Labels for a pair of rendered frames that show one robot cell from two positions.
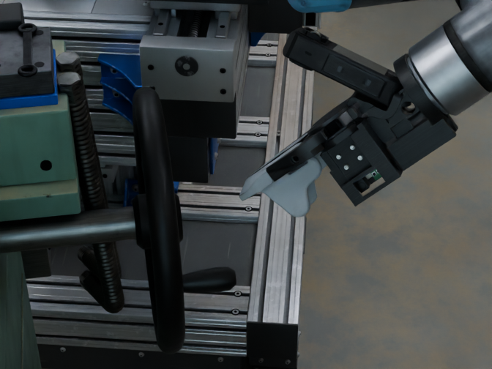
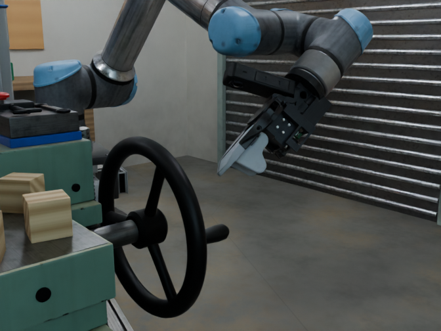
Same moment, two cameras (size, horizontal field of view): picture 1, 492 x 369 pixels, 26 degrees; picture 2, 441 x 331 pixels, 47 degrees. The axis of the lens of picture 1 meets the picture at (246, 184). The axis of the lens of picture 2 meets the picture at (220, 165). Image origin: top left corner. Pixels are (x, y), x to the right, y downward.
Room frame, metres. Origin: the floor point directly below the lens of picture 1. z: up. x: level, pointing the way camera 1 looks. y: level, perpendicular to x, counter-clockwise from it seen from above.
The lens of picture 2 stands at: (0.18, 0.39, 1.09)
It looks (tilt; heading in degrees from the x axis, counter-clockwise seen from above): 14 degrees down; 329
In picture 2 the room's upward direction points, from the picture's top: straight up
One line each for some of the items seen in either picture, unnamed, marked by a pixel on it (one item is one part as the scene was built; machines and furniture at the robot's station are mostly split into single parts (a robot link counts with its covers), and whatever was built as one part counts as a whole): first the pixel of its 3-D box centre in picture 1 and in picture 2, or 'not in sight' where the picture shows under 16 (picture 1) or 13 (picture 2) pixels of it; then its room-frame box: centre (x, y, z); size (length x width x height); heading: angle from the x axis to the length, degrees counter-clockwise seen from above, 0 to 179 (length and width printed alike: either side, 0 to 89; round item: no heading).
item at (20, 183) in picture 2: not in sight; (22, 192); (0.79, 0.29, 0.92); 0.04 x 0.03 x 0.04; 49
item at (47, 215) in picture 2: not in sight; (47, 215); (0.69, 0.28, 0.92); 0.04 x 0.04 x 0.04; 88
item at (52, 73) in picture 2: not in sight; (61, 87); (1.49, 0.06, 0.98); 0.13 x 0.12 x 0.14; 104
